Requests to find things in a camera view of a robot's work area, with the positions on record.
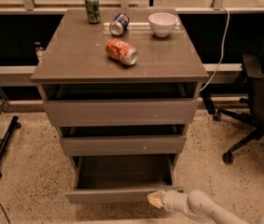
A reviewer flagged black wheeled stand leg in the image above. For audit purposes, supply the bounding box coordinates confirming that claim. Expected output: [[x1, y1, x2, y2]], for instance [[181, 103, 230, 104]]
[[0, 116, 21, 178]]

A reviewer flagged white bowl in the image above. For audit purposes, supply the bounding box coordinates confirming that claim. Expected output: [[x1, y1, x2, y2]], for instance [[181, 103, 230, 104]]
[[148, 12, 178, 37]]

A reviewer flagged orange soda can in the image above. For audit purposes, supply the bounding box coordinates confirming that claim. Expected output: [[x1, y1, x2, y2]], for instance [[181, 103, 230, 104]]
[[105, 38, 138, 66]]

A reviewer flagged grey bottom drawer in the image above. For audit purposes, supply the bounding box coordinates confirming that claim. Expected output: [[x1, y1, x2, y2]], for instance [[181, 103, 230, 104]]
[[65, 154, 184, 203]]

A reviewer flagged grey top drawer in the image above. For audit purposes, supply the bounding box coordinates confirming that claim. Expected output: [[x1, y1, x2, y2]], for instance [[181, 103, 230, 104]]
[[42, 93, 198, 127]]

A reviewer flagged blue pepsi can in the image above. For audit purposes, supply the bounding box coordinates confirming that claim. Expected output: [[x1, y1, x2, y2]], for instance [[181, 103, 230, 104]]
[[109, 12, 130, 36]]

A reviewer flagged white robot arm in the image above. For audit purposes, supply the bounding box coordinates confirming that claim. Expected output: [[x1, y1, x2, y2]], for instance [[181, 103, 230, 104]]
[[147, 190, 249, 224]]

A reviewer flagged grey drawer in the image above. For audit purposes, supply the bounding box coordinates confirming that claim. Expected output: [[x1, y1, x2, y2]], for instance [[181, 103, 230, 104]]
[[60, 134, 186, 157], [42, 93, 198, 127], [65, 154, 184, 203]]

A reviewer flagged black office chair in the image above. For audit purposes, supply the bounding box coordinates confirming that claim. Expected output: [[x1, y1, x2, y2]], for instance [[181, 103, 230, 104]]
[[213, 7, 264, 165]]

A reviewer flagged grey drawer cabinet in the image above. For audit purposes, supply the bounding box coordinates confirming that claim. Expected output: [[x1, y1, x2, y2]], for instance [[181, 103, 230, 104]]
[[30, 7, 210, 173]]

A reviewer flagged grey middle drawer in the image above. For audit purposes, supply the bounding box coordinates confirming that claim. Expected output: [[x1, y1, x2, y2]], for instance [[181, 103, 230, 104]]
[[60, 134, 186, 157]]

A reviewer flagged white cable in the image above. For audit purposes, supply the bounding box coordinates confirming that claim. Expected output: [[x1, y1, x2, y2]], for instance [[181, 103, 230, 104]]
[[199, 7, 231, 92]]

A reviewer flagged green soda can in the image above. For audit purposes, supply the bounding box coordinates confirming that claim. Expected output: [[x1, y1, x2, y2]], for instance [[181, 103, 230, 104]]
[[85, 0, 101, 23]]

